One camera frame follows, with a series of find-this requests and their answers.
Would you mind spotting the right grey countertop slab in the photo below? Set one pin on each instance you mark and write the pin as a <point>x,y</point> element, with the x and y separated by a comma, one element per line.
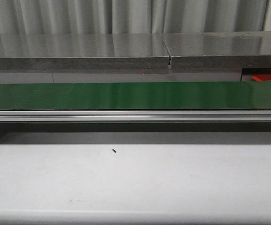
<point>219,50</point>

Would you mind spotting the red plastic tray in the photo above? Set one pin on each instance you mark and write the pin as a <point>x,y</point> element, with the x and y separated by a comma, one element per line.
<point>262,77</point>

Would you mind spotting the aluminium conveyor side rail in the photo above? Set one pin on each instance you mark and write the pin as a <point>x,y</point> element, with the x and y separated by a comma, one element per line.
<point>135,116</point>

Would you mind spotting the grey countertop slab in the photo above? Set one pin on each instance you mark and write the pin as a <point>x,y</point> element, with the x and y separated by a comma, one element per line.
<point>219,50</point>
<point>82,52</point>

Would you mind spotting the left grey countertop slab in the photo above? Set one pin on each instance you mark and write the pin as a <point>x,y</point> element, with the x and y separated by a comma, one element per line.
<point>82,52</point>

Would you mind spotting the grey pleated curtain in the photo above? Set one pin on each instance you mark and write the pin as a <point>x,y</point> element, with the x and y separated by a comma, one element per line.
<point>130,16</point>

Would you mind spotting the green conveyor belt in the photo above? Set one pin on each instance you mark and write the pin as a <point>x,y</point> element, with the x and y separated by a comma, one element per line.
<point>137,96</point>

